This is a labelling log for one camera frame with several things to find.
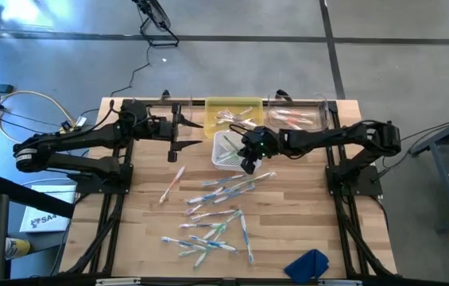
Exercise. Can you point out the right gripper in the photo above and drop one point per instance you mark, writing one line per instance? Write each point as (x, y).
(255, 145)

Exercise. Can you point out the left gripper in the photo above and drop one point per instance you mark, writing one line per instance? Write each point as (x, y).
(164, 129)

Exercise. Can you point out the purple toothbrush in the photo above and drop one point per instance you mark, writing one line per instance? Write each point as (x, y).
(193, 208)
(224, 117)
(214, 215)
(244, 111)
(237, 124)
(248, 123)
(200, 225)

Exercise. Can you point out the white mesh basket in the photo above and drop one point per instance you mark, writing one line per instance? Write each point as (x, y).
(218, 137)

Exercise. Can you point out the yellow plastic bin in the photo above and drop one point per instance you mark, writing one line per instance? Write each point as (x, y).
(212, 119)

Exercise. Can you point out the blue toothbrush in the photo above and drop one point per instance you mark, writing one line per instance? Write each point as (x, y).
(223, 180)
(184, 243)
(234, 193)
(246, 238)
(205, 195)
(218, 245)

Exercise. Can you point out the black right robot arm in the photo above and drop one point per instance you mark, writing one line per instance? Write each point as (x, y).
(327, 139)

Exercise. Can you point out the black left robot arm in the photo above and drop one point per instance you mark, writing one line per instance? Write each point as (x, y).
(69, 141)

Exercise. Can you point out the clear plastic bin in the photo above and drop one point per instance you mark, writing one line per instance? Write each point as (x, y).
(321, 119)
(186, 109)

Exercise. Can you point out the black clamp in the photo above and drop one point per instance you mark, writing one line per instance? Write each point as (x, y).
(281, 94)
(165, 94)

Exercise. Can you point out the blue cloth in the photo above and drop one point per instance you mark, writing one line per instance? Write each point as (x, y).
(307, 268)

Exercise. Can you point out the white LED strip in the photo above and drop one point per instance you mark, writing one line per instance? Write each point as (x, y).
(118, 282)
(339, 282)

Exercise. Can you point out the white printed box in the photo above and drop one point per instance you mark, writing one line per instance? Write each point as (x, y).
(43, 222)

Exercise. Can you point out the black side desk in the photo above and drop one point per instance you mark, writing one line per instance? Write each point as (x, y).
(29, 196)

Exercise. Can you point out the yellow can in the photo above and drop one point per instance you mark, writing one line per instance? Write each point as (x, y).
(17, 248)

